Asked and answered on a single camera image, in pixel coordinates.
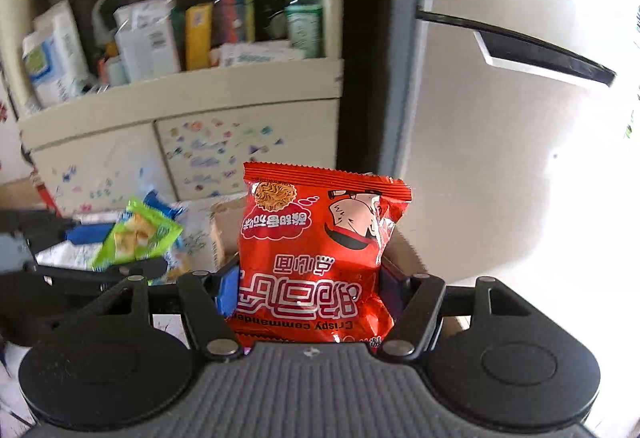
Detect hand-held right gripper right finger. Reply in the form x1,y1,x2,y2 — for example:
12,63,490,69
376,259,531,362

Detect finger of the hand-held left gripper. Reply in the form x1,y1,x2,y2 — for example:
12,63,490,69
35,255,170,287
30,216,118,246

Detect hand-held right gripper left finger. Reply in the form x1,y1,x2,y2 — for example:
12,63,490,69
99,262,251,363

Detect green snack packet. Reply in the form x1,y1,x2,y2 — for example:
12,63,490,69
90,198,184,272

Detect cardboard box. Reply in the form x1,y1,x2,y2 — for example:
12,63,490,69
209,197,473,339

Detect red snack packet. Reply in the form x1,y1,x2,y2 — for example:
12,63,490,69
226,161,413,350

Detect blue and white packet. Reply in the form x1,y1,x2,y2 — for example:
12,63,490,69
142,190,185,220

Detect cream shelf cabinet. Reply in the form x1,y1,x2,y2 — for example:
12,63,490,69
0,0,347,239

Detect white and blue box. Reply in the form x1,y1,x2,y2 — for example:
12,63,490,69
21,0,93,109

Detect silver refrigerator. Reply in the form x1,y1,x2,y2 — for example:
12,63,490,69
344,0,640,286

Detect large white box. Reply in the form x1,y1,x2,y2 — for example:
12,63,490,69
113,0,182,83

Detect teal box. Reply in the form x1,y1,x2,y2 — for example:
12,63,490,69
169,7,188,70

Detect white plastic jug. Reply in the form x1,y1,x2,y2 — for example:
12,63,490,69
91,0,143,46

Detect yellow box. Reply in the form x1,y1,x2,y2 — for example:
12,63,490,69
184,3,215,72

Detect flat white box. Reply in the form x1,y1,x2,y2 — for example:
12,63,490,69
219,42,307,68

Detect red striped box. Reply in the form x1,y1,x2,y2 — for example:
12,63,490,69
212,0,257,48

